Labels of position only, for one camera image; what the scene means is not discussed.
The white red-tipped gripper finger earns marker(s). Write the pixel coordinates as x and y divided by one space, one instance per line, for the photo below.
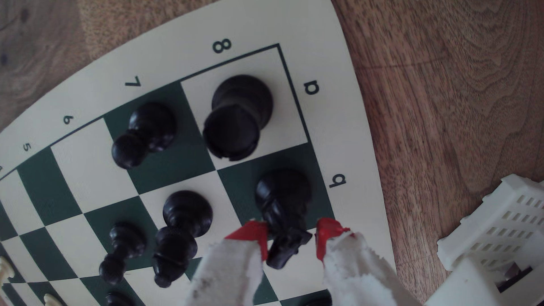
357 276
229 276

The black chess knight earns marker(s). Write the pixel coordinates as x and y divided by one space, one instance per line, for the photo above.
282 199

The white slotted robot base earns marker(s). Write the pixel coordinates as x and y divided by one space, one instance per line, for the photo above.
501 221

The black chess bishop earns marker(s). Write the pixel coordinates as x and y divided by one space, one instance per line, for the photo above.
187 212

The black chess pawn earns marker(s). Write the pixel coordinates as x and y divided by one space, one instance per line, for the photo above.
148 127
125 244
117 300

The black chess rook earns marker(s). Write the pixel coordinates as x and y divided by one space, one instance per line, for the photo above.
236 127

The green cream chess board mat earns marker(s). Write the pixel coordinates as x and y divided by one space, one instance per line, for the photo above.
93 170

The white chess pawn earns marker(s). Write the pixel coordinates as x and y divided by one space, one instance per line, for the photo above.
52 301
4 270

